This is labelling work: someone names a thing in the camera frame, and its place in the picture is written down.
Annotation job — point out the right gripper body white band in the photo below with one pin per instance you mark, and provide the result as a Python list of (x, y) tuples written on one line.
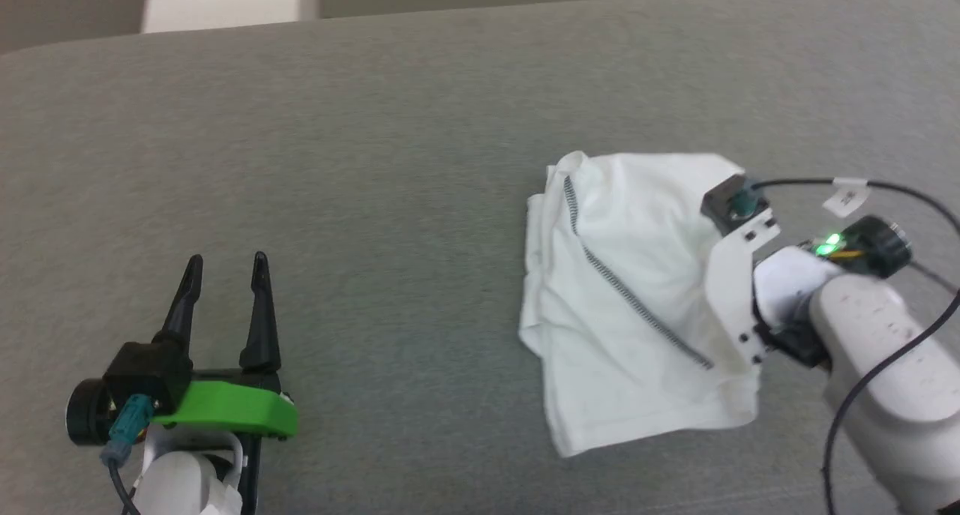
[(739, 290)]

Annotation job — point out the white t-shirt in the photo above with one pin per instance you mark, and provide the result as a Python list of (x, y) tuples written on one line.
[(630, 320)]

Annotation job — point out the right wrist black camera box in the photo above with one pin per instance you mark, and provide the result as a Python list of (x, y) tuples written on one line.
[(731, 204)]

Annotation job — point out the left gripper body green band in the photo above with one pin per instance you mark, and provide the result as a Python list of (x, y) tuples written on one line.
[(225, 410)]

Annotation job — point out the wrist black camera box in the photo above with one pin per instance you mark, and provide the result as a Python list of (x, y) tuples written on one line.
[(731, 204), (146, 369)]

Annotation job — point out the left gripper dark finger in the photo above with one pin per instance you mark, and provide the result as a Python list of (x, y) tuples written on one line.
[(260, 320), (180, 305)]

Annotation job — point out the grey fabric sofa seat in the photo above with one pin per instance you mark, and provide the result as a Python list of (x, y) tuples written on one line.
[(375, 200)]

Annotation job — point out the white rectangular box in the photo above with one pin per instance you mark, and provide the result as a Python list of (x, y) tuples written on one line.
[(225, 1)]

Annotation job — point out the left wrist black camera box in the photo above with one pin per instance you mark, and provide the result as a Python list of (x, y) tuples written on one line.
[(146, 369)]

